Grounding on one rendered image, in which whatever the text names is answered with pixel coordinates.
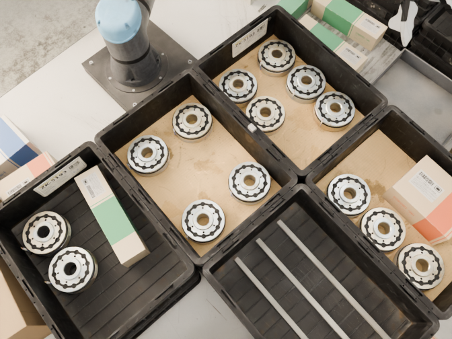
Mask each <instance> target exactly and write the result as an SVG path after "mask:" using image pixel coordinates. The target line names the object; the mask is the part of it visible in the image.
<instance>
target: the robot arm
mask: <svg viewBox="0 0 452 339"><path fill-rule="evenodd" d="M429 1H435V2H439V3H441V5H444V6H445V9H446V11H447V12H448V13H449V14H450V15H452V0H429ZM154 2H155V0H100V2H99V3H98V5H97V7H96V12H95V18H96V23H97V27H98V30H99V32H100V34H101V35H102V37H103V39H104V42H105V43H106V46H107V48H108V50H109V53H110V68H111V71H112V74H113V76H114V78H115V80H117V82H119V83H121V84H122V85H125V86H128V87H140V86H143V85H147V84H148V83H150V82H152V81H153V80H154V79H155V78H156V77H157V76H158V75H159V73H160V71H161V58H160V55H159V53H158V51H157V50H156V49H155V48H154V47H153V45H152V44H151V43H150V42H149V38H148V35H147V24H148V22H149V18H150V15H151V11H152V9H153V5H154ZM387 3H394V4H396V3H400V7H399V10H398V14H397V15H395V16H393V17H392V18H391V19H390V20H389V24H388V25H389V27H390V28H391V29H393V30H396V31H399V32H401V39H402V44H403V46H407V45H408V43H409V42H410V41H411V39H412V30H413V28H414V18H415V16H416V14H417V11H418V7H417V5H416V4H415V2H414V0H387Z"/></svg>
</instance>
